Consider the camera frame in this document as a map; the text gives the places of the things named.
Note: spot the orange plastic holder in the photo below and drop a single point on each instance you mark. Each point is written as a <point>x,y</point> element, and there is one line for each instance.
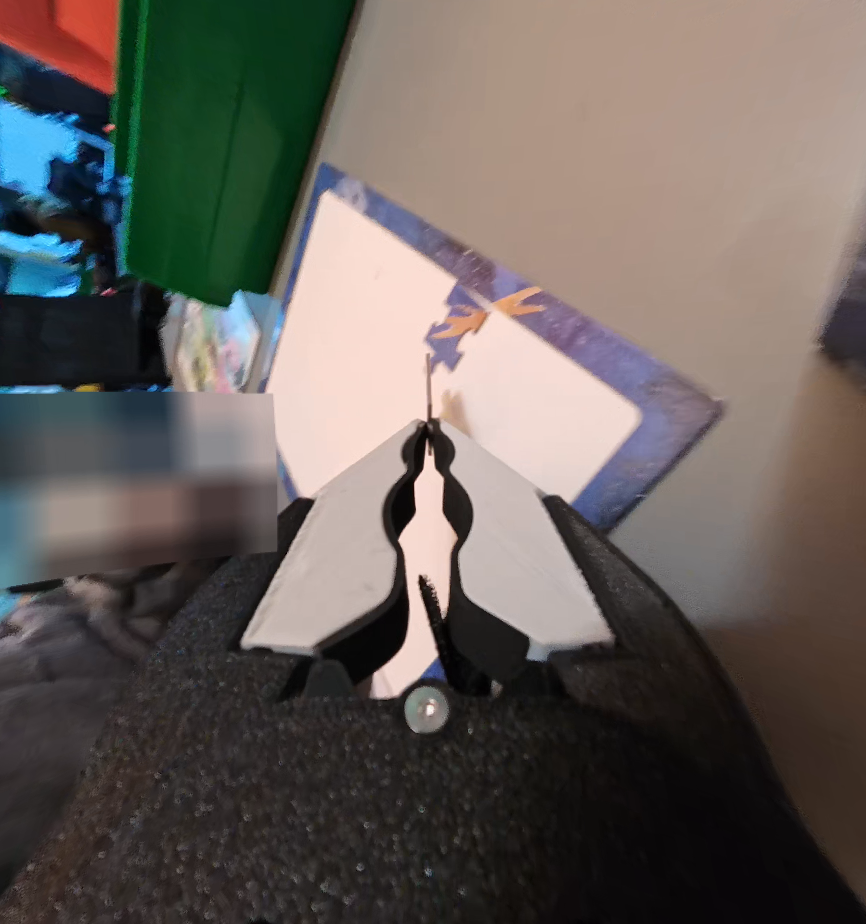
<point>79,29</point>

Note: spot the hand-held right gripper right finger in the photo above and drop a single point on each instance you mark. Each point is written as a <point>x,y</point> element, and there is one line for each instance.
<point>534,570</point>

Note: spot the orange comet print puzzle piece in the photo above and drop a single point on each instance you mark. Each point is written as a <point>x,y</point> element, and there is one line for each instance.
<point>461,325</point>

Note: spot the white puzzle tray blue rim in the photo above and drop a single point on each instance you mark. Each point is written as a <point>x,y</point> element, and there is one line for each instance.
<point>375,325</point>

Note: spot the pale blue printed board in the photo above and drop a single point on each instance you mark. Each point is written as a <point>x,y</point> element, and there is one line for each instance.
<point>209,339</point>

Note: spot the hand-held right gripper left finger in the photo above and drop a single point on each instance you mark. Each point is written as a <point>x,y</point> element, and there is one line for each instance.
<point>324,570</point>

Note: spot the green plastic bin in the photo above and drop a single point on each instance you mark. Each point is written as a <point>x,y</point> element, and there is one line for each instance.
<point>209,144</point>

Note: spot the dark blue orange-marked puzzle piece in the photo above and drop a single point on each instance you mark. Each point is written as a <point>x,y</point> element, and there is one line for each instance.
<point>429,397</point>

